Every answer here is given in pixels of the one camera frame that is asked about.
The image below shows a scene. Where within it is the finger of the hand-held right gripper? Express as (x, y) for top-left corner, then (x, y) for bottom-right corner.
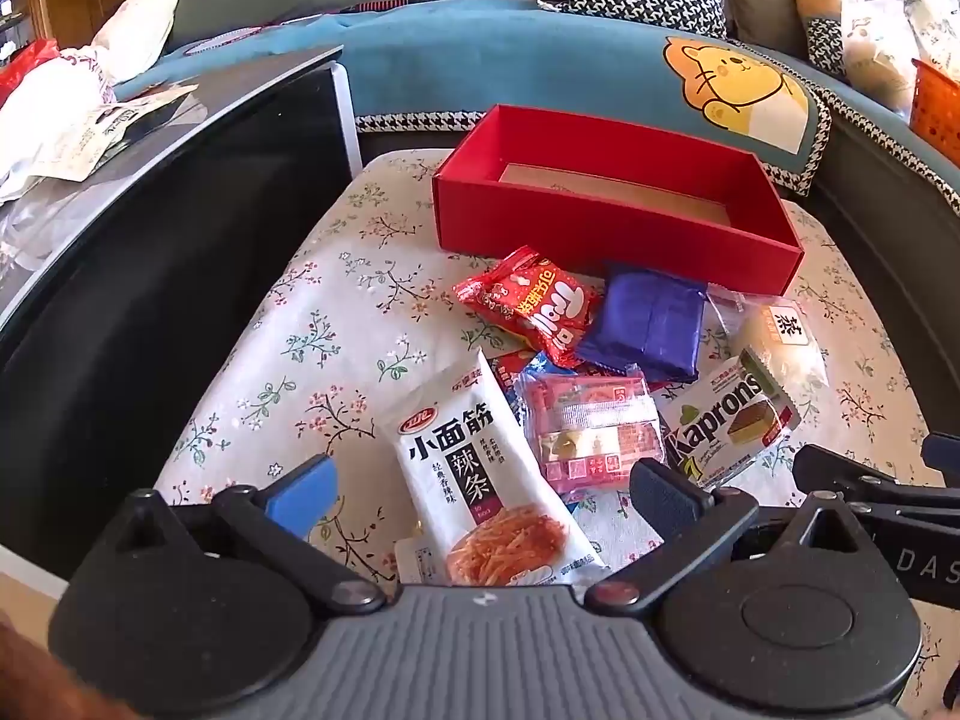
(791, 444), (960, 518)
(921, 431), (960, 473)

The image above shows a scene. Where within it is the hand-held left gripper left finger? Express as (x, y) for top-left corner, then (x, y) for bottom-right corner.
(120, 454), (387, 612)

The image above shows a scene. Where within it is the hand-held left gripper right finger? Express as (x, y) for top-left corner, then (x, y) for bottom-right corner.
(585, 457), (882, 612)

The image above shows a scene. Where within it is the green white wafer packet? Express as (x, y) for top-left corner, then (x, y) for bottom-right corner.
(651, 349), (802, 492)

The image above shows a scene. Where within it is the pink clear snack packet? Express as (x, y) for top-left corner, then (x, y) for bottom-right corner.
(517, 367), (668, 500)

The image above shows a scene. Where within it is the clear cake packet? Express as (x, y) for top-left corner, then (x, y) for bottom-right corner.
(705, 285), (830, 421)

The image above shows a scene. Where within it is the white spicy strips packet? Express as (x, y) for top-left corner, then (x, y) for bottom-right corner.
(375, 349), (608, 587)

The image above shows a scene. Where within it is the purple foil snack packet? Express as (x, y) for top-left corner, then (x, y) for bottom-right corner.
(577, 264), (710, 383)

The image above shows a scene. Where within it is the blue snack packet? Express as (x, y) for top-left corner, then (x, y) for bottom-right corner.
(510, 356), (560, 421)

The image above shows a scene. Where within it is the long red snack packet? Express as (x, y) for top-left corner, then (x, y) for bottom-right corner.
(491, 349), (646, 398)

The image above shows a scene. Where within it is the red crinkled snack packet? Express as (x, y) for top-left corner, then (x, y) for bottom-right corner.
(454, 246), (605, 368)

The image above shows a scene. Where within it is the red cardboard box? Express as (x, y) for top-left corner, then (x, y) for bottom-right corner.
(431, 105), (805, 297)

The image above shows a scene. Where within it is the person's left forearm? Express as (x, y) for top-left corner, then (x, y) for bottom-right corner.
(0, 604), (140, 720)

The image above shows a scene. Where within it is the black glass coffee table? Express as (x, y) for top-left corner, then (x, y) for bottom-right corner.
(0, 45), (365, 593)

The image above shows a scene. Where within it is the blue houndstooth-edged sofa cover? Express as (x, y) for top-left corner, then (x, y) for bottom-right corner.
(810, 52), (960, 212)

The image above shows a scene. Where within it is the orange plastic basket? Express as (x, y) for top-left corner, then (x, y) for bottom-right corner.
(910, 58), (960, 147)

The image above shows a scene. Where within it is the white plastic bag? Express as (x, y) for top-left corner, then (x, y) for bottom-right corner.
(838, 0), (922, 115)

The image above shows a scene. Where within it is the white paper bag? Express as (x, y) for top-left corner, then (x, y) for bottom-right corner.
(30, 82), (200, 182)

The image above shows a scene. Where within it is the crinkled clear plastic bag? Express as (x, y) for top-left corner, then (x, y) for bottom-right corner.
(904, 0), (960, 76)

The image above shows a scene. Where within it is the small orange houndstooth pillow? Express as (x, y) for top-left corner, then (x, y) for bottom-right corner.
(787, 0), (852, 80)

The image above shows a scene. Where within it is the blue lion-print sofa cover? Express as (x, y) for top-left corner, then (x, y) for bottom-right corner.
(112, 0), (833, 200)

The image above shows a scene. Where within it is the white cloth bundle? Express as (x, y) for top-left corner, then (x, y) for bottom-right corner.
(0, 0), (179, 203)

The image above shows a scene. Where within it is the red plastic bag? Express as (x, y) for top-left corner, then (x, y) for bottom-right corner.
(0, 37), (62, 100)

